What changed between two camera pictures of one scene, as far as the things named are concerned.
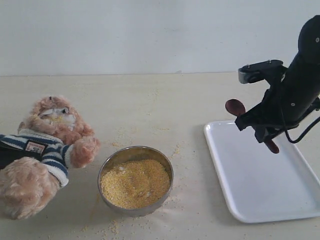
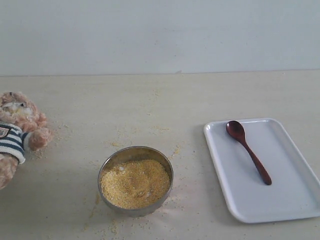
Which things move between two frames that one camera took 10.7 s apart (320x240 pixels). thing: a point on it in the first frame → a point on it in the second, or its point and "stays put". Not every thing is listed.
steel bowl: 135,181 stays put
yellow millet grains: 135,183 stays put
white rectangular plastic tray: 262,185 stays put
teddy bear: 29,189 → 22,124
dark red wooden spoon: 236,107 → 236,129
